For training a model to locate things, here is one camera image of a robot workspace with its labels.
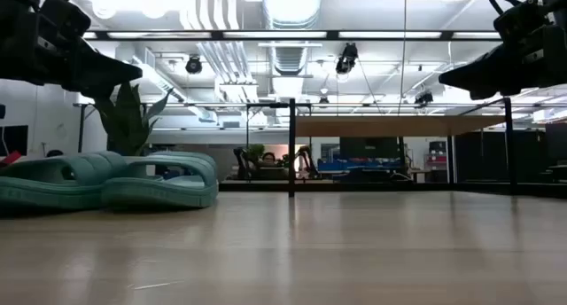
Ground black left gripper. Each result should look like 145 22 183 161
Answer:
0 0 144 99

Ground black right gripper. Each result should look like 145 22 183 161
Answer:
437 22 567 101

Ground teal rubber slide sandal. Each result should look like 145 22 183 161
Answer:
100 151 219 209
0 150 129 211

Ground green snake plant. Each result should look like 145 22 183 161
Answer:
93 81 175 158

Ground black cabinet row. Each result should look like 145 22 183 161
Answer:
454 129 546 184

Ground rack with red bins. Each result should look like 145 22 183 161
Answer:
425 139 449 183

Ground black flat monitor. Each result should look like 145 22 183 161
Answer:
0 124 29 158

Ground red object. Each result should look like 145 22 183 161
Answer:
0 150 22 168

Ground dark wide monitor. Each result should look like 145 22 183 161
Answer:
338 137 400 160

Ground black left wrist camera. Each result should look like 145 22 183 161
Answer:
38 0 93 39

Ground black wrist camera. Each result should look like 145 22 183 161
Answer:
38 0 93 39
493 0 555 43

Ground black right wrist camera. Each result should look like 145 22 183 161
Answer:
493 0 555 43

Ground wooden shelf with black frame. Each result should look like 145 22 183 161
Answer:
287 96 518 199

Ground black aluminium rig frame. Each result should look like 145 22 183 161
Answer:
218 180 567 199

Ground black frame bar with lights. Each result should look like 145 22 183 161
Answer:
82 28 567 42

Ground silver ventilation duct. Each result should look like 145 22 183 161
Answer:
260 0 324 75

